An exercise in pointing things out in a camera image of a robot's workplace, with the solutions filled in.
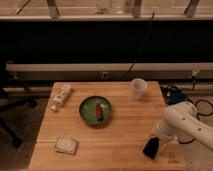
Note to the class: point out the green bowl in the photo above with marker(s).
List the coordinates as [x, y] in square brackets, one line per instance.
[87, 110]

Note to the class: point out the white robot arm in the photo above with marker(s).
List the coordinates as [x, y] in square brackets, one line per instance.
[180, 117]

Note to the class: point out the white baseboard heater rail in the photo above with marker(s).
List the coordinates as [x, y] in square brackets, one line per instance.
[113, 71]

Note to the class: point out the black slanted rod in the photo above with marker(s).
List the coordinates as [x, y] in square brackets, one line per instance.
[142, 46]

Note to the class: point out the black rectangular eraser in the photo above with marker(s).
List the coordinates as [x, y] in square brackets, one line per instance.
[151, 148]

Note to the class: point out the red brown food item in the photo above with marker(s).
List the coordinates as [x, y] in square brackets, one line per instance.
[99, 112]

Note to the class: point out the white wrapped packet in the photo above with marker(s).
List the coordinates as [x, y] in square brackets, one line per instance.
[66, 145]

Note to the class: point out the blue power box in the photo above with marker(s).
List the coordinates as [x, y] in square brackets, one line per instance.
[174, 97]

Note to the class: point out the white tube package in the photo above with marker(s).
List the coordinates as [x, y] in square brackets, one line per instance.
[60, 99]

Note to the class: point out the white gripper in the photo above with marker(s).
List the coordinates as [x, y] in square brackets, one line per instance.
[157, 132]

